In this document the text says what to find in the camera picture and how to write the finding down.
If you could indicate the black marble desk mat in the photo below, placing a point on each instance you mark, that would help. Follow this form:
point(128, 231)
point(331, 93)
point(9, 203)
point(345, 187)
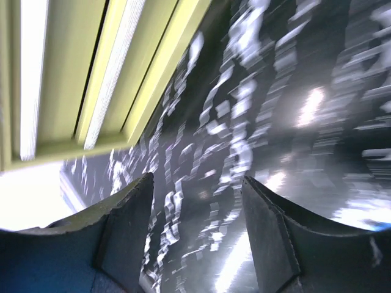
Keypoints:
point(293, 93)

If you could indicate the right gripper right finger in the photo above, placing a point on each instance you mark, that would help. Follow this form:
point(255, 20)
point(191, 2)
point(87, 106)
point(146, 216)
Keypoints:
point(297, 250)

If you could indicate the yellow-green drawer cabinet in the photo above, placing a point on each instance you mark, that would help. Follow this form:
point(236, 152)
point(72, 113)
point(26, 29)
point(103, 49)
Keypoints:
point(80, 78)

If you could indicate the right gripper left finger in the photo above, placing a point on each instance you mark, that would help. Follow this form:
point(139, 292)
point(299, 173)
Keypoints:
point(99, 249)

